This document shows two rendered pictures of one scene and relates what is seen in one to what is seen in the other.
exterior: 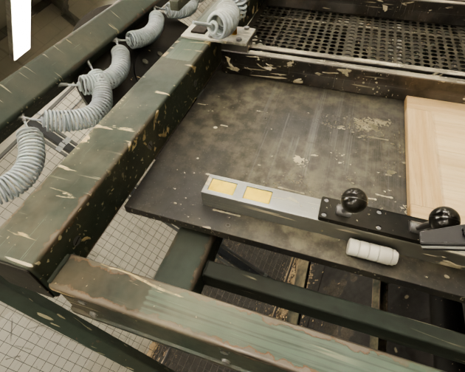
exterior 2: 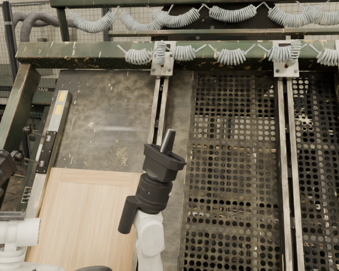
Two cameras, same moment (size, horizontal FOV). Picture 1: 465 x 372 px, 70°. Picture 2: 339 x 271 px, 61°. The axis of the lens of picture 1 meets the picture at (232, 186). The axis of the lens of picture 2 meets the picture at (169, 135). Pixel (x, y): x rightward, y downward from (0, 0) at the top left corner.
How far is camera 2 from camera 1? 141 cm
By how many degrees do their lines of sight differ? 48
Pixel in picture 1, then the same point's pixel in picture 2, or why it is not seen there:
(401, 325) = (28, 170)
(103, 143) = (64, 49)
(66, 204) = (36, 53)
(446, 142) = (105, 190)
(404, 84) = not seen: hidden behind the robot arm
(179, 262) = (45, 96)
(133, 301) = (15, 86)
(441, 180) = (77, 182)
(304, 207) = (53, 126)
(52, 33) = not seen: outside the picture
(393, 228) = (42, 156)
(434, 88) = not seen: hidden behind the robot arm
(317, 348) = (2, 134)
